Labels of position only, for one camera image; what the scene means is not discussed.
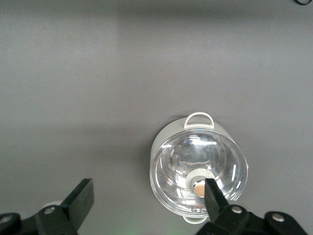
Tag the glass pot lid grey knob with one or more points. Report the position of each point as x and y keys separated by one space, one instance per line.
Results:
x=176 y=166

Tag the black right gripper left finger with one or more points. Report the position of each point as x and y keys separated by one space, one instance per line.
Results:
x=78 y=200

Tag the grey-green cooking pot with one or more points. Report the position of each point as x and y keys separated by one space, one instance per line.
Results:
x=168 y=133

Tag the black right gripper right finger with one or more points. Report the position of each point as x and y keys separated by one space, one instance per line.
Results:
x=215 y=203

